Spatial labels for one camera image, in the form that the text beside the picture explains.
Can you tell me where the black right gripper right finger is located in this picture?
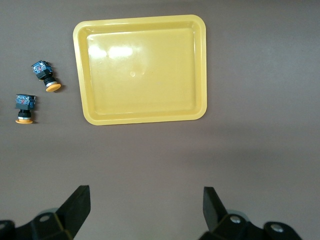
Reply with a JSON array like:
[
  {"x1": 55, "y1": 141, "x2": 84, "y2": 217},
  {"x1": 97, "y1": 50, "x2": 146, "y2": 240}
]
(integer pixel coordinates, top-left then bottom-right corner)
[{"x1": 199, "y1": 186, "x2": 303, "y2": 240}]

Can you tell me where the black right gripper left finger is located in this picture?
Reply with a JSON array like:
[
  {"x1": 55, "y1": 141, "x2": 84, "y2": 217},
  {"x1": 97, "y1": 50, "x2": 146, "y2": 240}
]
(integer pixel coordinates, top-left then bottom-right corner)
[{"x1": 15, "y1": 185, "x2": 91, "y2": 240}]

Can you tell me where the yellow mushroom push button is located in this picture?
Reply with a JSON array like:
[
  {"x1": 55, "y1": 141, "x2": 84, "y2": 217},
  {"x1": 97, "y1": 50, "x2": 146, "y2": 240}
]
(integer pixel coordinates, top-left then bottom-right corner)
[
  {"x1": 14, "y1": 93, "x2": 37, "y2": 125},
  {"x1": 31, "y1": 59, "x2": 62, "y2": 93}
]

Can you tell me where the yellow plastic tray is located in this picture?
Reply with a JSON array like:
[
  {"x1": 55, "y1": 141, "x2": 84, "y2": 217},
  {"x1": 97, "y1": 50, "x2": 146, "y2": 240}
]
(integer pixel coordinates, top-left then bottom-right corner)
[{"x1": 72, "y1": 14, "x2": 208, "y2": 126}]

